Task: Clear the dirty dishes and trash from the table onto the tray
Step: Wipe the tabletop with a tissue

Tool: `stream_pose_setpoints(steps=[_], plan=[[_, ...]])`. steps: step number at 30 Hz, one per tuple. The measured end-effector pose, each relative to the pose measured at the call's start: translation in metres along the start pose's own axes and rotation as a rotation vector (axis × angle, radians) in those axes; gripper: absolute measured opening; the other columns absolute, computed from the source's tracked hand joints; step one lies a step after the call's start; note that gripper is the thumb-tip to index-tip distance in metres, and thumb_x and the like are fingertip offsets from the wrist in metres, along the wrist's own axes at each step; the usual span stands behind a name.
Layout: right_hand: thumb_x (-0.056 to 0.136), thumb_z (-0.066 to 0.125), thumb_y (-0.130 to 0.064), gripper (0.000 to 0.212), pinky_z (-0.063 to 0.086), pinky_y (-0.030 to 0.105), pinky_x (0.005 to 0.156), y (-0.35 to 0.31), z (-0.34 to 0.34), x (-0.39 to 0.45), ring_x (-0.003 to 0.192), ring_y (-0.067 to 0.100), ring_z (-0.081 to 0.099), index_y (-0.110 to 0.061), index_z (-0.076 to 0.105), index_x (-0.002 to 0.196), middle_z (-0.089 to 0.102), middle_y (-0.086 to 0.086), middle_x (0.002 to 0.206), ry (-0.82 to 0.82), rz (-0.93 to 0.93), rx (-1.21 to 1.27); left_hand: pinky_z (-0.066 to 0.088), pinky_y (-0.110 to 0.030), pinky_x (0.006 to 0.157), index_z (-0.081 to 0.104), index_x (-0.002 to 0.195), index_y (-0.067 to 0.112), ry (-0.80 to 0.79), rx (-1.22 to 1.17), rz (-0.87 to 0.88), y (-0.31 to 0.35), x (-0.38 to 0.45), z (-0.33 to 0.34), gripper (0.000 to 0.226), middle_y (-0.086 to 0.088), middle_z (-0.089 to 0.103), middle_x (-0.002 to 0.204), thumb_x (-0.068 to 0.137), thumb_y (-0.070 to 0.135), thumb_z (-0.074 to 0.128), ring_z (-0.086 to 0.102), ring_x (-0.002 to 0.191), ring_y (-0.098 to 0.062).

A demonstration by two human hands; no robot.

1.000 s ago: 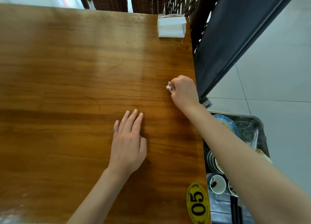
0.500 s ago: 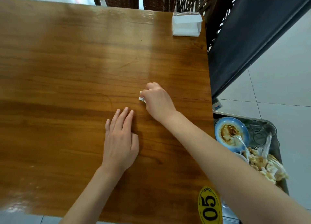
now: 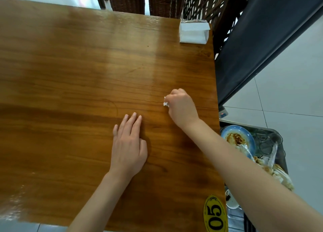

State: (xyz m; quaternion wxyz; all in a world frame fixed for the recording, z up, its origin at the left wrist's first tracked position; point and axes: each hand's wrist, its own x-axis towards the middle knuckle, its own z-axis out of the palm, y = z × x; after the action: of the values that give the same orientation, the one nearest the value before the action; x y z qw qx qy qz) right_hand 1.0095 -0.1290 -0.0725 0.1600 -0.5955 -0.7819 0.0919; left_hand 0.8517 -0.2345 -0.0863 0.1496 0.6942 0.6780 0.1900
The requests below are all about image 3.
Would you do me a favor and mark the person's right forearm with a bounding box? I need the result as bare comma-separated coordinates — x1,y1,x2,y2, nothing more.
183,118,323,232

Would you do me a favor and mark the grey blue pillar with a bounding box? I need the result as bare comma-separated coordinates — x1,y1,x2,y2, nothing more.
214,0,323,108

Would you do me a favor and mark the dark wooden table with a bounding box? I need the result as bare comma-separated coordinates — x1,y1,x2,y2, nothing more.
0,0,229,232

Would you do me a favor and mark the person's right hand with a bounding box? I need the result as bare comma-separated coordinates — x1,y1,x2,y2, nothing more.
165,88,200,130

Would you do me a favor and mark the brown wicker lidded basket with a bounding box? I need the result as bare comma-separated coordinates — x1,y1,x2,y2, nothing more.
147,0,188,19
105,0,146,15

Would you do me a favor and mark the person's left hand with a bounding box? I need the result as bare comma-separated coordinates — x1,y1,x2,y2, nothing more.
108,112,148,182

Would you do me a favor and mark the dark wooden post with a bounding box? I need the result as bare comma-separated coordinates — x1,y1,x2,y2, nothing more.
212,0,257,60

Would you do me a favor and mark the yellow oval number sticker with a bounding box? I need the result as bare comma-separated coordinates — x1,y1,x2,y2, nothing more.
203,195,227,232

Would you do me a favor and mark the white paper napkin pack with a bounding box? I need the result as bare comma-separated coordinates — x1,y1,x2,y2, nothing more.
179,19,211,45

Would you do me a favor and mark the person's left forearm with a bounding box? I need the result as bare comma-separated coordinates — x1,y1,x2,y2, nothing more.
66,171,134,232

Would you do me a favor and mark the metal tray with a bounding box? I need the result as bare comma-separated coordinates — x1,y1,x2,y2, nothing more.
219,118,289,232

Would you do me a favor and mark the pile of used napkins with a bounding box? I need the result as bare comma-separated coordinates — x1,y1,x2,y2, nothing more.
253,155,295,191

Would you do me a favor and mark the blue rimmed plate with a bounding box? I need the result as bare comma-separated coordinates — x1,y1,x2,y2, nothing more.
220,124,256,160

